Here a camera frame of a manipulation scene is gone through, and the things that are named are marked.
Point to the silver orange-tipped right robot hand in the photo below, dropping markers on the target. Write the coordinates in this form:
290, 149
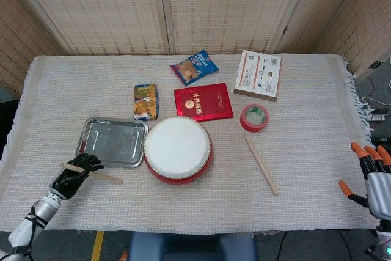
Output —
377, 187

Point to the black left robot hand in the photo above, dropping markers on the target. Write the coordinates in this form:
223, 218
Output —
68, 181

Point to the wooden drumstick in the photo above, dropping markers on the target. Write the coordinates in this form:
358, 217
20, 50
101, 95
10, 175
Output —
107, 178
262, 166

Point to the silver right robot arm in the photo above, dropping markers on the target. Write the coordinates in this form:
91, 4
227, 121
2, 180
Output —
383, 238

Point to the silver metal tray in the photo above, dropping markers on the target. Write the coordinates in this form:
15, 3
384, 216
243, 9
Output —
113, 141

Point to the red drum with white skin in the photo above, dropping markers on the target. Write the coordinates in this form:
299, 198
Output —
177, 148

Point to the white power strip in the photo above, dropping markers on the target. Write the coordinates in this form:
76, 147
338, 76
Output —
378, 116

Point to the yellow and blue snack box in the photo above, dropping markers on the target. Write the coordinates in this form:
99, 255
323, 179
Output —
146, 102

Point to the blue robot torso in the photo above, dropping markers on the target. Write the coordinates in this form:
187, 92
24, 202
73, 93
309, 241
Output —
183, 248

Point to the white woven tablecloth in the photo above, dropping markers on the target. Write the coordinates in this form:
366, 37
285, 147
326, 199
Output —
214, 206

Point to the red tape roll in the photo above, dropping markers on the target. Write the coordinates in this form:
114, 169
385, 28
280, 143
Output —
244, 123

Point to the red certificate booklet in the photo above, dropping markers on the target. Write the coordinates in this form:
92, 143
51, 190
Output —
204, 102

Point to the white cardboard box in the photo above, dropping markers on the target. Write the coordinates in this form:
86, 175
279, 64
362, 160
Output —
259, 74

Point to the blue snack packet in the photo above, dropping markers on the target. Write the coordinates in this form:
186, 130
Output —
192, 68

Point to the woven folding screen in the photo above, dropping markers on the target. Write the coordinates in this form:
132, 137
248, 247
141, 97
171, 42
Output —
107, 13

